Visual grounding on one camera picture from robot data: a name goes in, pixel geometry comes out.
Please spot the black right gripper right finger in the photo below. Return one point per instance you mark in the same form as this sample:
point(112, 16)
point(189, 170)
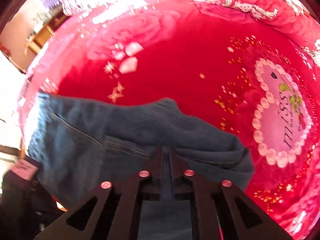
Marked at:
point(220, 210)

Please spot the wooden bedside cabinet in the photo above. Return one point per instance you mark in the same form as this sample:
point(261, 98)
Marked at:
point(43, 32)

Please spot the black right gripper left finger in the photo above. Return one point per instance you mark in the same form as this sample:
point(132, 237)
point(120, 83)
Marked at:
point(111, 210)

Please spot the blue denim jeans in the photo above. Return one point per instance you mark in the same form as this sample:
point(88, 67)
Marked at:
point(81, 143)

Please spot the red floral plush blanket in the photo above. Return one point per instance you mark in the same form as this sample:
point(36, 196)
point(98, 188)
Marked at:
point(248, 67)

